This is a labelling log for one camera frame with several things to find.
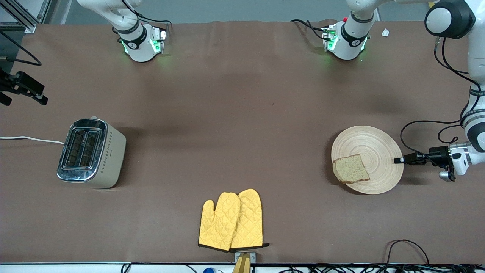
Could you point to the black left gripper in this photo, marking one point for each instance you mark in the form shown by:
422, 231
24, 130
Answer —
438, 155

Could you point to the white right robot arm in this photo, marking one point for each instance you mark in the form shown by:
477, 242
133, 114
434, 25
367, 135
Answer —
138, 47

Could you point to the round pale wooden plate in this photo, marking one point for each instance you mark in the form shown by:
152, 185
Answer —
373, 149

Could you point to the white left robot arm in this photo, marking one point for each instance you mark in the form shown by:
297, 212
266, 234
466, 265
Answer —
475, 125

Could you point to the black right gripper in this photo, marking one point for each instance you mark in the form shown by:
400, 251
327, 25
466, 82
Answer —
19, 84

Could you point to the small white paper scrap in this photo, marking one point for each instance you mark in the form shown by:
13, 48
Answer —
385, 32

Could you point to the brown bread slice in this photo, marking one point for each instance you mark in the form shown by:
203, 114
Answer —
351, 169

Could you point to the aluminium frame profile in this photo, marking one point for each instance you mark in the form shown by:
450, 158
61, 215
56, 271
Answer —
22, 17

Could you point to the cream and chrome toaster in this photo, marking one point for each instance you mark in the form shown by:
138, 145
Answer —
93, 153

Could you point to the small metal bracket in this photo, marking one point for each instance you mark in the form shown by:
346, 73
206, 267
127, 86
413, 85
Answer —
253, 258

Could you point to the yellow quilted oven mitt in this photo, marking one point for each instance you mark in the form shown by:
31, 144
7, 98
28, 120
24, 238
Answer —
218, 223
248, 220

